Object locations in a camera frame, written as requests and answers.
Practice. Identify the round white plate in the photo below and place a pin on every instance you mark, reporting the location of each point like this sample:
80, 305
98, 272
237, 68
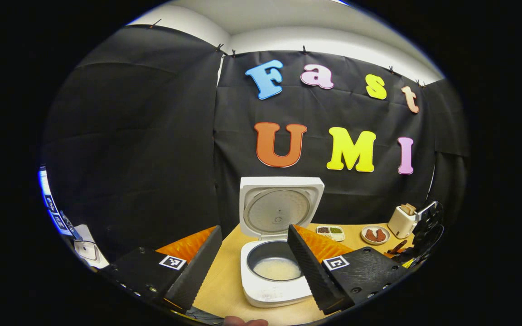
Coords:
374, 243

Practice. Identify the computer monitor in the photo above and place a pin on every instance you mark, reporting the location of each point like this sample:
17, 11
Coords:
52, 203

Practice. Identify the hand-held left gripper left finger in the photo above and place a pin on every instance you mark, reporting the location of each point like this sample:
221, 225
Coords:
200, 267

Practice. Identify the white toaster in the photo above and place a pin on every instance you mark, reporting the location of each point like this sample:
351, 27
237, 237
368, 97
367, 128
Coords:
400, 224

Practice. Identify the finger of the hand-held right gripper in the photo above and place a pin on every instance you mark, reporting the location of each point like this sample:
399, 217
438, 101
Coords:
403, 256

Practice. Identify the toast slice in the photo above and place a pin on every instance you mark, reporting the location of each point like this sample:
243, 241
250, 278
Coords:
404, 209
412, 208

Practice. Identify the white rice cooker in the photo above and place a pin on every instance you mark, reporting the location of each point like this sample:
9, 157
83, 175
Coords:
277, 208

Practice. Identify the white rounded device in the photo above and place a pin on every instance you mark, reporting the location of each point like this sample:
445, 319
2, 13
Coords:
86, 249

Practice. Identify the brown wooden spoon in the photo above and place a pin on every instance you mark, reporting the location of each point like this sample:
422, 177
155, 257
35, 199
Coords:
398, 247

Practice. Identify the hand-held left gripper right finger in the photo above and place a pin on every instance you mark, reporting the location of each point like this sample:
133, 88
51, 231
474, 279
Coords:
308, 267

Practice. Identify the brown meat piece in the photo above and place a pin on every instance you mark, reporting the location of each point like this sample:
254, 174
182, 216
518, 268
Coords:
380, 235
369, 235

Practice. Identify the white divided dish of beans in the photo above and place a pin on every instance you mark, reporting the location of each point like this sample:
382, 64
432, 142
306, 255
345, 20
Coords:
331, 232

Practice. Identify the black backdrop cloth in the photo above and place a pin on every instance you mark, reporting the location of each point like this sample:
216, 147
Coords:
152, 136

